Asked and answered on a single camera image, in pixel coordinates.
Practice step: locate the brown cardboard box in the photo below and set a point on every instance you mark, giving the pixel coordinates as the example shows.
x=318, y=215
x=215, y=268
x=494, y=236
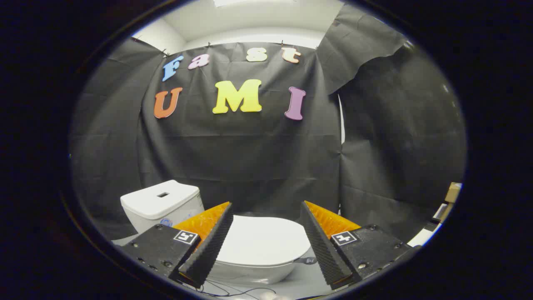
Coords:
x=453, y=191

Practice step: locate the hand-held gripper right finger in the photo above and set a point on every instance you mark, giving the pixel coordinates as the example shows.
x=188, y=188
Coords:
x=322, y=250

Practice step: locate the white toilet lid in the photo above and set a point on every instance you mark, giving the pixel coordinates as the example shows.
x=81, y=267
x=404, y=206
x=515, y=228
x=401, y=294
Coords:
x=262, y=239

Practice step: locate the white flat board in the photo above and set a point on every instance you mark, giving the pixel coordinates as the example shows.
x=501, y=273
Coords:
x=422, y=237

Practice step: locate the black round lid tab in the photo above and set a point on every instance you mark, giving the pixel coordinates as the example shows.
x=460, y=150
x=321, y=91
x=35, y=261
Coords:
x=307, y=261

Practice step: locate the white toilet tank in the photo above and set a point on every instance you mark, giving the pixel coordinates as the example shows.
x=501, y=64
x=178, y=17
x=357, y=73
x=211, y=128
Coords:
x=160, y=204

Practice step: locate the black backdrop cloth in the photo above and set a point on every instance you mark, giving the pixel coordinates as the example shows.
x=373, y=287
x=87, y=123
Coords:
x=250, y=150

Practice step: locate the white toilet bowl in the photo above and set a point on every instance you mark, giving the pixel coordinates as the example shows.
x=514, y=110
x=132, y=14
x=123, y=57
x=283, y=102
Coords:
x=250, y=273

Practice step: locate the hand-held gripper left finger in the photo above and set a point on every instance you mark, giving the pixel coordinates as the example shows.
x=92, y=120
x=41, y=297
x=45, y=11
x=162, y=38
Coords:
x=210, y=246

